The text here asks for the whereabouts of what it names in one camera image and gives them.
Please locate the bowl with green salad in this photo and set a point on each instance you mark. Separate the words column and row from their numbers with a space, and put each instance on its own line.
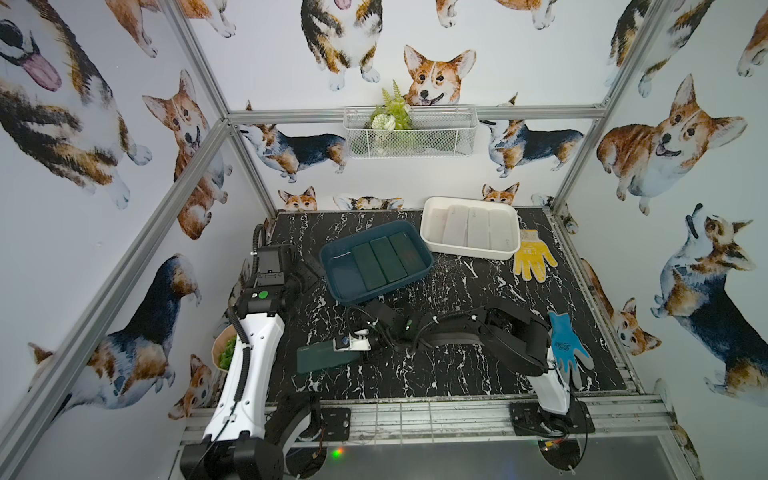
column 224, row 347

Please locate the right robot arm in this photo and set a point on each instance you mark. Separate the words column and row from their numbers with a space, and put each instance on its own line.
column 515, row 337

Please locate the dark green pencil case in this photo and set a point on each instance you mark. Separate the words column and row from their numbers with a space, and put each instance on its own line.
column 322, row 356
column 369, row 268
column 388, row 260
column 407, row 253

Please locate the white plastic storage box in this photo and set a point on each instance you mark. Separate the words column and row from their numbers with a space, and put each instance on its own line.
column 444, row 203

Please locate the white wire wall basket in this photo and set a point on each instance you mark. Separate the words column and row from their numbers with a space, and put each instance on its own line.
column 414, row 132

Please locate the artificial fern plant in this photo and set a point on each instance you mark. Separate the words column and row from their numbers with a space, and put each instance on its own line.
column 391, row 123

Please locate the teal plastic storage box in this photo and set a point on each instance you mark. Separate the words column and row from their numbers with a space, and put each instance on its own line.
column 343, row 277

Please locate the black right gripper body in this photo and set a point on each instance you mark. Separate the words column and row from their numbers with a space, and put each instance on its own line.
column 378, row 342

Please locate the blue grey work glove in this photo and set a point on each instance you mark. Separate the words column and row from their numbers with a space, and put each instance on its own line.
column 570, row 355

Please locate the dark green pencil case front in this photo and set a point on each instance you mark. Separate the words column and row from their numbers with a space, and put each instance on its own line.
column 369, row 268

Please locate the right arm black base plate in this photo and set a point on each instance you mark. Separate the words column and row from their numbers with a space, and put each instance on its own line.
column 528, row 418

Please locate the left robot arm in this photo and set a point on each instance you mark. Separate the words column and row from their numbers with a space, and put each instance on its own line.
column 241, row 441

